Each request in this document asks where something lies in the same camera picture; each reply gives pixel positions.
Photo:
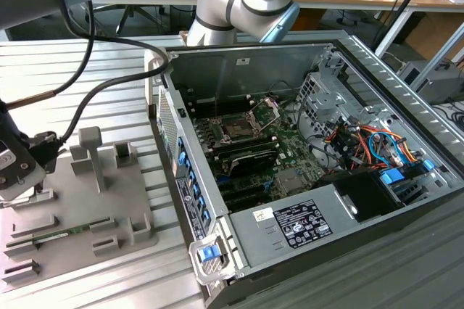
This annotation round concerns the CPU socket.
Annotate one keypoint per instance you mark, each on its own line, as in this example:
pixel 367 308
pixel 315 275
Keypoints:
pixel 235 128

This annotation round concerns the black RAM slot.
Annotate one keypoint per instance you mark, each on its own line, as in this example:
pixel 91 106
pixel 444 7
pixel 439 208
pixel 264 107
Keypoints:
pixel 246 141
pixel 250 150

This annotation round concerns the black expansion slot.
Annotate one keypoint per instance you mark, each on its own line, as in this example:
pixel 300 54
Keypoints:
pixel 250 200
pixel 243 187

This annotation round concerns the grey parts rack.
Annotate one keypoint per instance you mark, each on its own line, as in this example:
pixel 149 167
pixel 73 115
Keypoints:
pixel 72 193

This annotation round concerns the green RAM stick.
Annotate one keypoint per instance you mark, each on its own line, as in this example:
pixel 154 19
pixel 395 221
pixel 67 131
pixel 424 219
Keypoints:
pixel 78 231

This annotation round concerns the office chair base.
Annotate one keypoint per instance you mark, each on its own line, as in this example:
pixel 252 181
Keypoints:
pixel 107 8

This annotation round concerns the open grey PC case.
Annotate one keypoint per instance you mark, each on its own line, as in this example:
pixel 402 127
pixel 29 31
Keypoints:
pixel 203 80

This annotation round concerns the thin metal locking lever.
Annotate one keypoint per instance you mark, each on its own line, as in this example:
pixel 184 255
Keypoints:
pixel 216 107

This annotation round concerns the blue case latch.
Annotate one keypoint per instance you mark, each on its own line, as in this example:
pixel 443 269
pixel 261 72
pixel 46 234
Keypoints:
pixel 209 252

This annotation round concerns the black graphics card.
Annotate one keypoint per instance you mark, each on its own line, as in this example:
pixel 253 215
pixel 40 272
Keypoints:
pixel 253 164

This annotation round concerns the grey power supply unit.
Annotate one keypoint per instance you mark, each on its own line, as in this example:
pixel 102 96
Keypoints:
pixel 253 247

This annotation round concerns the green motherboard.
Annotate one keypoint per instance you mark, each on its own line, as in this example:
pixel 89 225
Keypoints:
pixel 290 149

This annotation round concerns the silver chipset heatsink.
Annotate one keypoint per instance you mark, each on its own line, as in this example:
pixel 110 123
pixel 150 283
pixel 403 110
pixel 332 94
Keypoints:
pixel 293 182

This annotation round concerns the silver metal drive cage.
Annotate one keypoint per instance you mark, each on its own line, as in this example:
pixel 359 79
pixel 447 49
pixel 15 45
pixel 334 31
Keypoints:
pixel 337 102

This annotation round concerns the blue disk carrier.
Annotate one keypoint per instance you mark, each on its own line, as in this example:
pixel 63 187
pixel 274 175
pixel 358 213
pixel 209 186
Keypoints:
pixel 392 177

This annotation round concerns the white desk leg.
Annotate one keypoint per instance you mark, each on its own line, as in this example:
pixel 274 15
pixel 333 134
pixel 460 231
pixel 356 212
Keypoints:
pixel 394 31

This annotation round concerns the disk bay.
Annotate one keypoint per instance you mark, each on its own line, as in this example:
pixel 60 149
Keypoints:
pixel 413 193

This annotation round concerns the black slanted pole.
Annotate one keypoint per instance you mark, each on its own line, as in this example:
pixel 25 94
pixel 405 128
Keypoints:
pixel 407 0

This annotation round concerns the small blue plastic clip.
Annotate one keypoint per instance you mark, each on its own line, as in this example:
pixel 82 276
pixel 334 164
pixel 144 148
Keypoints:
pixel 427 164

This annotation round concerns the grey computer tower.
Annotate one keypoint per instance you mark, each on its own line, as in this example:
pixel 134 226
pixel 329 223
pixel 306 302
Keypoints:
pixel 435 84

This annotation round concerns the aluminium profile bar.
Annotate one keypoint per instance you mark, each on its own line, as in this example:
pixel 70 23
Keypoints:
pixel 445 51

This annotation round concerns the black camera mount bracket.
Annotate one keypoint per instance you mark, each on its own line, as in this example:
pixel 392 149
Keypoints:
pixel 25 175

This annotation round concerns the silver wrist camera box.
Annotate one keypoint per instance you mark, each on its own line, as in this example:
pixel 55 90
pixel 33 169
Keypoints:
pixel 25 191

